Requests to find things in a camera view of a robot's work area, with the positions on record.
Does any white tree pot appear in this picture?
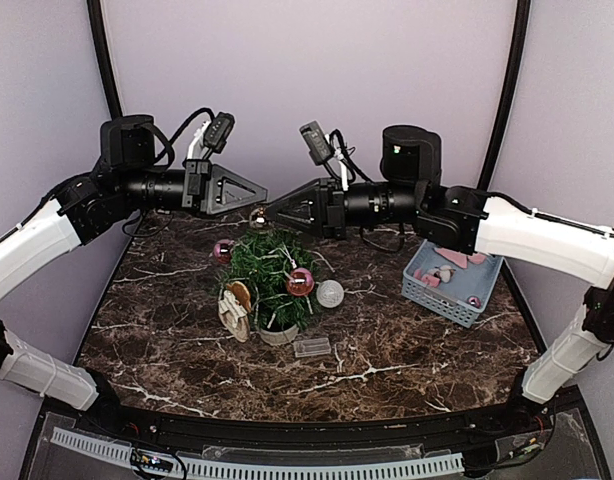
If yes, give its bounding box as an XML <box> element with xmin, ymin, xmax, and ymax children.
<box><xmin>258</xmin><ymin>325</ymin><xmax>300</xmax><ymax>346</ymax></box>

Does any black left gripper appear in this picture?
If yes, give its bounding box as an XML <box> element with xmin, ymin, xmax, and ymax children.
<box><xmin>118</xmin><ymin>157</ymin><xmax>268</xmax><ymax>219</ymax></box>

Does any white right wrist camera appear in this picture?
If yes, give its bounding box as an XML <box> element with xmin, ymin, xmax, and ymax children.
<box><xmin>299</xmin><ymin>121</ymin><xmax>357</xmax><ymax>191</ymax></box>

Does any pink bow ornament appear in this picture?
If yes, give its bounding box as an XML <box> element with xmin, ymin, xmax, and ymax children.
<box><xmin>434</xmin><ymin>247</ymin><xmax>488</xmax><ymax>269</ymax></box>

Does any gold disco ball ornament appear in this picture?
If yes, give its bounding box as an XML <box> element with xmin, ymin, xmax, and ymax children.
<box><xmin>248</xmin><ymin>207</ymin><xmax>267</xmax><ymax>229</ymax></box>

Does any white cable duct strip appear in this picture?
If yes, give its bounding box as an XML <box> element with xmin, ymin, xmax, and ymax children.
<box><xmin>50</xmin><ymin>427</ymin><xmax>464</xmax><ymax>480</ymax></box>

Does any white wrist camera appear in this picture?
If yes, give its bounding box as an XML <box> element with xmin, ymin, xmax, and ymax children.
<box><xmin>186</xmin><ymin>112</ymin><xmax>236</xmax><ymax>160</ymax></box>
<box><xmin>299</xmin><ymin>121</ymin><xmax>357</xmax><ymax>191</ymax></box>

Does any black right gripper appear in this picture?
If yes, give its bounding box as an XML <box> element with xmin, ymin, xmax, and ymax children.
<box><xmin>264</xmin><ymin>175</ymin><xmax>424</xmax><ymax>241</ymax></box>

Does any small green christmas tree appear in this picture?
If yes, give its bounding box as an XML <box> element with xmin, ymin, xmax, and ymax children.
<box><xmin>219</xmin><ymin>229</ymin><xmax>320</xmax><ymax>331</ymax></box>

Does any blue plastic basket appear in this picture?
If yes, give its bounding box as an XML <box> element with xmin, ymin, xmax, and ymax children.
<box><xmin>401</xmin><ymin>240</ymin><xmax>503</xmax><ymax>328</ymax></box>

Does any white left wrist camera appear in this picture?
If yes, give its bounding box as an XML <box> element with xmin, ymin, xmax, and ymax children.
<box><xmin>186</xmin><ymin>112</ymin><xmax>236</xmax><ymax>160</ymax></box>

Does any clear string light garland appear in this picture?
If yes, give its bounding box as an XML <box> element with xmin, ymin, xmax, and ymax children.
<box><xmin>213</xmin><ymin>229</ymin><xmax>324</xmax><ymax>346</ymax></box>

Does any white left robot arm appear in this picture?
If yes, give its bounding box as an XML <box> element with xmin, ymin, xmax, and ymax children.
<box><xmin>0</xmin><ymin>108</ymin><xmax>267</xmax><ymax>436</ymax></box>

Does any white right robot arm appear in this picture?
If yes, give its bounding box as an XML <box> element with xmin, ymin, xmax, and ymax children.
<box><xmin>264</xmin><ymin>124</ymin><xmax>614</xmax><ymax>434</ymax></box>

